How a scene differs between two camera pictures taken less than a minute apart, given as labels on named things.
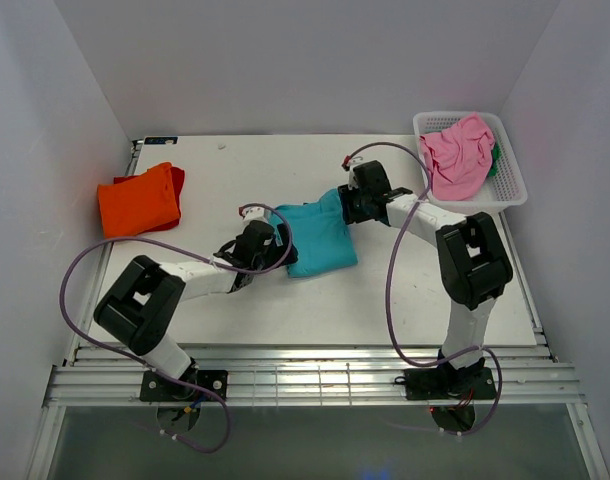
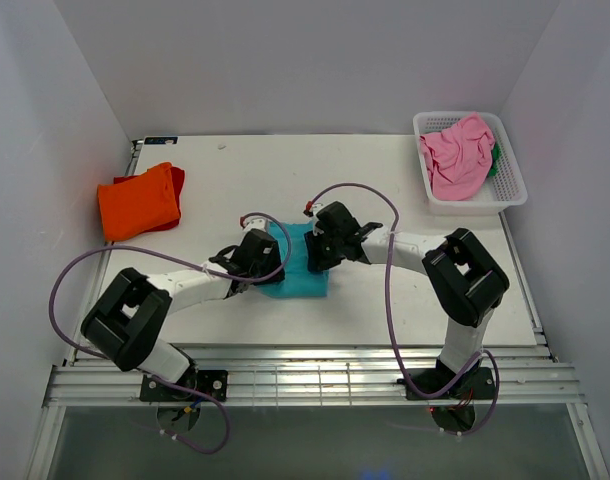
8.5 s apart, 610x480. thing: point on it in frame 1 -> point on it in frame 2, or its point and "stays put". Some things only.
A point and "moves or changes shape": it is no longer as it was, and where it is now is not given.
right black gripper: [350, 215] -> [316, 260]
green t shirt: [496, 155] stays put
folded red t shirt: [178, 177] stays put
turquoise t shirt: [320, 234] moves or changes shape
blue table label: [161, 140] stays put
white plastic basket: [505, 184] stays put
